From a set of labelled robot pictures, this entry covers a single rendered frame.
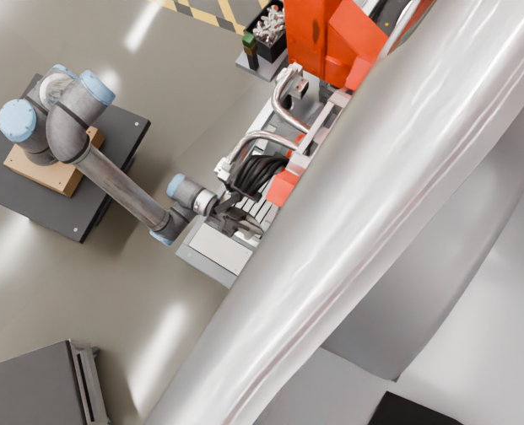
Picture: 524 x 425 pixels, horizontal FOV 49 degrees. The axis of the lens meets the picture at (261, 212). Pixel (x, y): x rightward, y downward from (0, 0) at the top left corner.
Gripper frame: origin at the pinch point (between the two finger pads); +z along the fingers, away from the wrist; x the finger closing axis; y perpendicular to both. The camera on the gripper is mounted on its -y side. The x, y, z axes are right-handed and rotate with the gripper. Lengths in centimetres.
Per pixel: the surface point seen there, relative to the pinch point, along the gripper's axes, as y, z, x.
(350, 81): -60, 8, 3
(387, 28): -59, -5, -79
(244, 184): -27.3, -3.5, 23.9
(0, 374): 87, -61, 45
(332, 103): -56, 8, 13
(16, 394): 88, -51, 47
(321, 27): -61, -16, -31
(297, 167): -41.3, 9.2, 26.3
